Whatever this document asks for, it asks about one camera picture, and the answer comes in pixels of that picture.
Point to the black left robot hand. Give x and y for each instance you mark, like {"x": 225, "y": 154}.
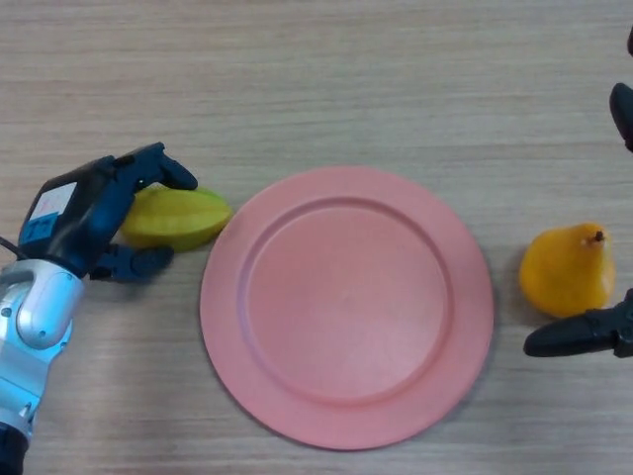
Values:
{"x": 84, "y": 213}

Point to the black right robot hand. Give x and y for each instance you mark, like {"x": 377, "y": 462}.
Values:
{"x": 573, "y": 336}

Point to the yellow starfruit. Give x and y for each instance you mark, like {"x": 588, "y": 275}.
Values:
{"x": 178, "y": 220}

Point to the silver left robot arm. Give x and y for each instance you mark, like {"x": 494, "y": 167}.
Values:
{"x": 29, "y": 326}

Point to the pink round plate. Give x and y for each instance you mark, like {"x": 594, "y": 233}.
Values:
{"x": 346, "y": 309}

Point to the orange yellow pear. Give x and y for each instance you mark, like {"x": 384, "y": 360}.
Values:
{"x": 566, "y": 269}

